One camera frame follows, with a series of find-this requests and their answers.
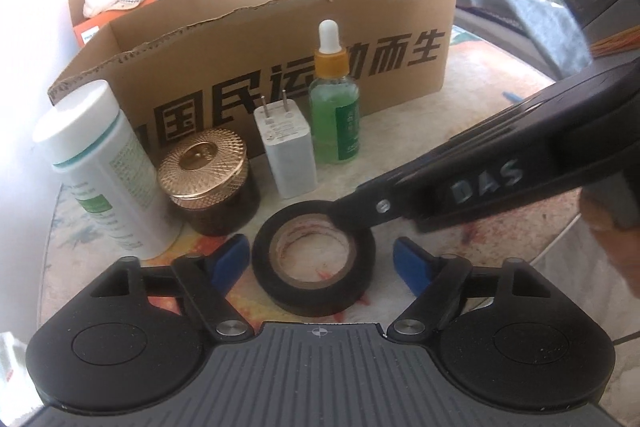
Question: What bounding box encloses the black electrical tape roll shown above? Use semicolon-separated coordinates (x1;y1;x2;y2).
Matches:
252;200;375;317

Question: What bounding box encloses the white USB charger plug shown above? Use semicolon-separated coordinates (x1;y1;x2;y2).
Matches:
254;90;318;199

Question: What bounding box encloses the green dropper bottle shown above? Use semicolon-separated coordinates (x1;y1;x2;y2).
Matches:
309;20;360;164

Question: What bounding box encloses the person's right hand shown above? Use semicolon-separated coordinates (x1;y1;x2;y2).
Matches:
579;191;640;297

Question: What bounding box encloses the gold lid dark jar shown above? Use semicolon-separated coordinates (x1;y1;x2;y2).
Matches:
157;129;260;236

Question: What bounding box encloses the white pill bottle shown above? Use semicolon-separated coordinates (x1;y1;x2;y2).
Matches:
37;80;181;260

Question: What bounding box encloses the large brown cardboard box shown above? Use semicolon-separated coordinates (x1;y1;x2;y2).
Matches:
49;0;457;159

